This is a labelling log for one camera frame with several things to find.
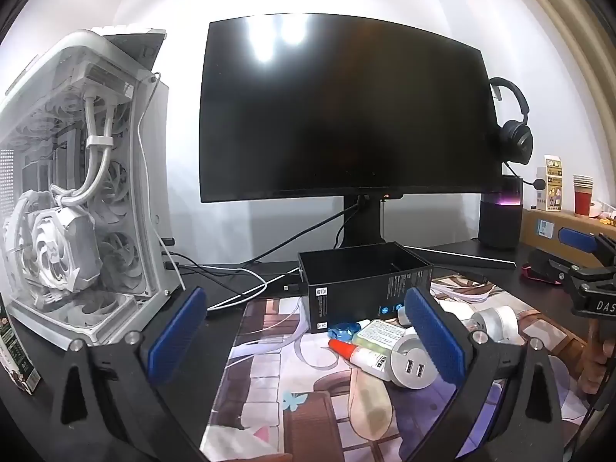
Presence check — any green labelled pack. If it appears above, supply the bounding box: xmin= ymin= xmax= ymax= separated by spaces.
xmin=357 ymin=318 xmax=415 ymax=354

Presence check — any green printed box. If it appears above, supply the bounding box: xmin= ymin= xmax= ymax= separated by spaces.
xmin=0 ymin=293 xmax=42 ymax=395

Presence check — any yellow and white carton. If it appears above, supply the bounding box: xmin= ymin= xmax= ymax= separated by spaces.
xmin=535 ymin=155 xmax=566 ymax=211

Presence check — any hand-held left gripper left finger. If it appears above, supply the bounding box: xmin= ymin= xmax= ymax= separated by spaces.
xmin=50 ymin=286 xmax=208 ymax=462

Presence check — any red paper cup stack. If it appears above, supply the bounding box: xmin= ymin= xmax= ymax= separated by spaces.
xmin=572 ymin=174 xmax=595 ymax=216

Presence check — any white cable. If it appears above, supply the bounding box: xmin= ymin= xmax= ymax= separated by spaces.
xmin=136 ymin=73 xmax=301 ymax=311

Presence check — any black headset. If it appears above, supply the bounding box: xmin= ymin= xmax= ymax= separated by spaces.
xmin=487 ymin=77 xmax=547 ymax=191

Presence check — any beige curtain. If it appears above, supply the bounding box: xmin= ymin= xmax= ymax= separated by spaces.
xmin=500 ymin=0 xmax=616 ymax=213

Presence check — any black computer cable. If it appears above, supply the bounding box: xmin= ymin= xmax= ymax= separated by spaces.
xmin=164 ymin=236 xmax=301 ymax=280

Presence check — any clear bottle with white cap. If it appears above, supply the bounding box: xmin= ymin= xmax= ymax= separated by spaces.
xmin=452 ymin=305 xmax=523 ymax=347

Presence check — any person's right hand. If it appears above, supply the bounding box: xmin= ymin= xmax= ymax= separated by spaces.
xmin=579 ymin=327 xmax=608 ymax=398

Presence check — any glue bottle with orange cap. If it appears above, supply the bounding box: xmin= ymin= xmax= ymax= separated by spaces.
xmin=328 ymin=338 xmax=393 ymax=383

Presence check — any brown cardboard box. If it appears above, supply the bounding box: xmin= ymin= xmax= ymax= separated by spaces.
xmin=520 ymin=207 xmax=616 ymax=256

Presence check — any black monitor cable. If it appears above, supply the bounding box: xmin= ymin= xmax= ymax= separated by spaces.
xmin=241 ymin=197 xmax=367 ymax=270

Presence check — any black cardboard box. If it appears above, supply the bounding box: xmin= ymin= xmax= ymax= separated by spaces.
xmin=297 ymin=241 xmax=434 ymax=334

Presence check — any white computer case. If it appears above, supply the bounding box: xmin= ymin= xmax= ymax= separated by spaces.
xmin=0 ymin=26 xmax=186 ymax=352

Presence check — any black cylindrical speaker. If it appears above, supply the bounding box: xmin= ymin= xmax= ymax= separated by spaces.
xmin=479 ymin=176 xmax=524 ymax=251

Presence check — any small blue plastic bottle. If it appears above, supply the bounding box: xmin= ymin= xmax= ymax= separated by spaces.
xmin=328 ymin=321 xmax=371 ymax=342

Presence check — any white round socket adapter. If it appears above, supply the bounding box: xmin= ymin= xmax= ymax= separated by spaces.
xmin=390 ymin=334 xmax=441 ymax=390

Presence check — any black curved monitor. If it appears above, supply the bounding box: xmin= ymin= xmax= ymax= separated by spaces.
xmin=199 ymin=13 xmax=518 ymax=270

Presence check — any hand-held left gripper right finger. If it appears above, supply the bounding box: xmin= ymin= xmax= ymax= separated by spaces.
xmin=403 ymin=286 xmax=564 ymax=462

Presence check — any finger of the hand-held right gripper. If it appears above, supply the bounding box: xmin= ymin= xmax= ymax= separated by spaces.
xmin=524 ymin=249 xmax=585 ymax=290
xmin=558 ymin=226 xmax=616 ymax=266

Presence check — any printed desk mat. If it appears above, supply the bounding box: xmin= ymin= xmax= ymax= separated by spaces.
xmin=199 ymin=274 xmax=588 ymax=462

